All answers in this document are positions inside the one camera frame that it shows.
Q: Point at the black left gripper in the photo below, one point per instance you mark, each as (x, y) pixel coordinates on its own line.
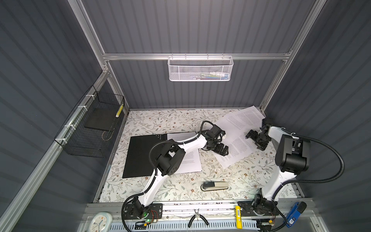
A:
(218, 150)

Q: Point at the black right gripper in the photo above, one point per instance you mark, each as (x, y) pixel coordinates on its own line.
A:
(263, 146)

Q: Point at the black file folder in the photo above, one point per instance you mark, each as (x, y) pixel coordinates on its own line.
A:
(137, 161)

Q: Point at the printed sheet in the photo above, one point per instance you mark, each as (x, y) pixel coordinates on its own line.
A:
(191, 162)
(236, 125)

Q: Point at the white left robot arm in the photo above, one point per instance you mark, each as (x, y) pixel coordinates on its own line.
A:
(166, 157)

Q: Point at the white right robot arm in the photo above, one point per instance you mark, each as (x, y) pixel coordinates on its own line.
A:
(291, 159)

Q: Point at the grey black stapler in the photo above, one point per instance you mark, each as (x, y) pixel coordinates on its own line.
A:
(214, 185)

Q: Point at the pens in white basket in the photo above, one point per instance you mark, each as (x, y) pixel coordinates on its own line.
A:
(213, 76)

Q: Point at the yellow utility knife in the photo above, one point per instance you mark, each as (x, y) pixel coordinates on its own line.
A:
(239, 224)

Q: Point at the yellow marker in basket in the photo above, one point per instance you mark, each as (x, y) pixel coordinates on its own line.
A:
(119, 111)

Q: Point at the black pad in basket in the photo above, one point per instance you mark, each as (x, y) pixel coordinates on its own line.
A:
(101, 119)

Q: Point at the white wire mesh basket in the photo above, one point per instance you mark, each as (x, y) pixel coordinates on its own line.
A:
(183, 68)

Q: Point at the black handled pliers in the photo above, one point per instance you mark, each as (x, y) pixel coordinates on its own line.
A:
(197, 216)

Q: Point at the black wire basket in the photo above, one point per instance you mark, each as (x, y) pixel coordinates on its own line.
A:
(76, 140)

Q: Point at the white wall clock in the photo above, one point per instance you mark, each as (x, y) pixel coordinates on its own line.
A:
(101, 222)

